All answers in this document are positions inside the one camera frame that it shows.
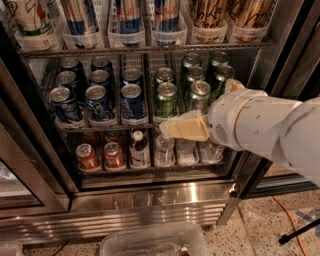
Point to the water bottle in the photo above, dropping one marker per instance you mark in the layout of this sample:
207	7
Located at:
186	152
164	152
210	152

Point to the stainless steel fridge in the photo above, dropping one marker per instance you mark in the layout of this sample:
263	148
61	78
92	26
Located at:
48	198

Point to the blue can front middle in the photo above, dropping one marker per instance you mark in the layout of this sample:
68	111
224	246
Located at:
97	100

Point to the clear plastic bin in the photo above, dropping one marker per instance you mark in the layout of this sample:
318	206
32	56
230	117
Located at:
163	240

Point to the red bull can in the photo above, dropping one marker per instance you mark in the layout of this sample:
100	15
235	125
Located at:
166	15
129	15
80	16

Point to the water bottle right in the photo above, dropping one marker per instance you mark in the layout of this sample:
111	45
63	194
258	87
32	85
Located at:
210	152

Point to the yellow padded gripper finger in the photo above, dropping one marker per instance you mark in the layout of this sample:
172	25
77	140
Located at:
189	126
232	85

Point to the gold can left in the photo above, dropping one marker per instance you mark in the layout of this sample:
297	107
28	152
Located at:
207	14

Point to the blue can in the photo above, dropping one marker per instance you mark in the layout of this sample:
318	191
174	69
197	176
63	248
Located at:
65	105
132	102
97	100

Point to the water bottle left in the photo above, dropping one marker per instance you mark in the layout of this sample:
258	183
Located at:
164	152

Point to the black stand leg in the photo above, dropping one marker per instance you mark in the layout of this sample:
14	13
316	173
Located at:
286	238

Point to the blue can front right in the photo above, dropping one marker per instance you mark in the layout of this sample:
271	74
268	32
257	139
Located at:
132	102

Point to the gold can right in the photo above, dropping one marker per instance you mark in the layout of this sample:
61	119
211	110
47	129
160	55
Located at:
249	14

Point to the brown drink bottle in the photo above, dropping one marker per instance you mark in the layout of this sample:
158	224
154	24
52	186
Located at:
139	150

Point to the water bottle middle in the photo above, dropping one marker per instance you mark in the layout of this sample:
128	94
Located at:
186	152

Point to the green can front left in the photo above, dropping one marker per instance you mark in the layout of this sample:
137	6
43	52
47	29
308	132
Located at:
166	100

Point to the open fridge door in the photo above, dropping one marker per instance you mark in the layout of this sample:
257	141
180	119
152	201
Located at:
288	68

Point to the gold can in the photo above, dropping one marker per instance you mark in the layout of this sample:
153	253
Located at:
207	14
249	14

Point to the green can front middle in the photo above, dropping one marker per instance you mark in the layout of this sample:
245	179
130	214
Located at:
198	96

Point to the white patterned tall can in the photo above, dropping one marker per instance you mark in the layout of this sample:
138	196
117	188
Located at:
30	16

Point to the blue can front left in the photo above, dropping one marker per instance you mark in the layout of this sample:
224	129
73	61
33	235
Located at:
65	105

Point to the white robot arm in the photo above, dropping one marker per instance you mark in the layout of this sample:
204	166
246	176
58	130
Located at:
286	132

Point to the green can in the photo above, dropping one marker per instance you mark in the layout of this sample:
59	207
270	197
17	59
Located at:
198	96
166	100

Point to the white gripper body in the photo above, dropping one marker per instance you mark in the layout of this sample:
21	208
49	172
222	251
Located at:
224	117

